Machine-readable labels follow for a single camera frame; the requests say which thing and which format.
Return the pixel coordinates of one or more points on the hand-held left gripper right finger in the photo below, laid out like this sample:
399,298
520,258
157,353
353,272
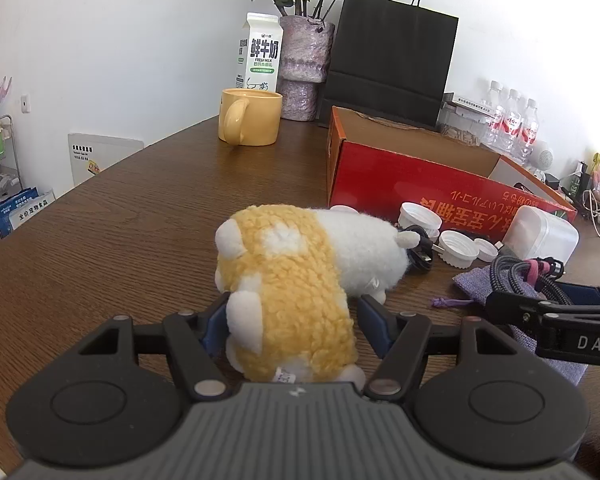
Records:
372,320

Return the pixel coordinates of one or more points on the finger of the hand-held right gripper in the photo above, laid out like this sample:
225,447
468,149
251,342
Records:
515,305
590,294

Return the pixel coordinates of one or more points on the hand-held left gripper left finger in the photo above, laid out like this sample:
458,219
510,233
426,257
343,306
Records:
214,327

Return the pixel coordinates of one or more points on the purple fabric pouch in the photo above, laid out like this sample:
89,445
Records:
472,282

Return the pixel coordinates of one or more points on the yellow white plush toy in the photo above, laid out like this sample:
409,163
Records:
290,285

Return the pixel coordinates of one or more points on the red cardboard box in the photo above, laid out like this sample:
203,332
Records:
380,180

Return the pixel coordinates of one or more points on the white ribbed plastic lid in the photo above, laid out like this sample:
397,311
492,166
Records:
486,250
420,217
457,249
345,209

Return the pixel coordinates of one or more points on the clear plastic box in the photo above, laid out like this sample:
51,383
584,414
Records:
542,235

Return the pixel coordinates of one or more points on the black upright device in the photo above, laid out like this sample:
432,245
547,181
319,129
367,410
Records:
578,180

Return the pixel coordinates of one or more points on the black power adapter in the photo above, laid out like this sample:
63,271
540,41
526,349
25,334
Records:
552,181

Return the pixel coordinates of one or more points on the white robot speaker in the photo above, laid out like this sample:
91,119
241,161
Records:
544,157

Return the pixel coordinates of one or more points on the clear water bottle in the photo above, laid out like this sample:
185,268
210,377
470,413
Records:
511,127
528,135
494,120

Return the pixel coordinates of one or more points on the clear seed container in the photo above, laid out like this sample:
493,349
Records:
460,127

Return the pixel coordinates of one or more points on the white leaning board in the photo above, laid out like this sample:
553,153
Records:
105,157

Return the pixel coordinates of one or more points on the flat white pink box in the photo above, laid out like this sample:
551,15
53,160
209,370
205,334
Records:
467,101

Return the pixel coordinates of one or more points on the yellow mug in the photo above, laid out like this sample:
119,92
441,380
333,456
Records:
255,117

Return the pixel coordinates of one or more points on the blue printed packet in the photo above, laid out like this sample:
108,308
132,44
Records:
22,210

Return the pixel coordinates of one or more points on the black paper bag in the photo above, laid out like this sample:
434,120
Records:
390,55

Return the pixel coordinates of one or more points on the mottled purple vase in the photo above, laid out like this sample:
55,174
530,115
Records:
305,60

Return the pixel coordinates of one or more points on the white green milk carton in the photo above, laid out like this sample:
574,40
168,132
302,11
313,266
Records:
262,52

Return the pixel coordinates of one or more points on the white wall socket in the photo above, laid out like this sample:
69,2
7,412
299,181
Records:
26,104

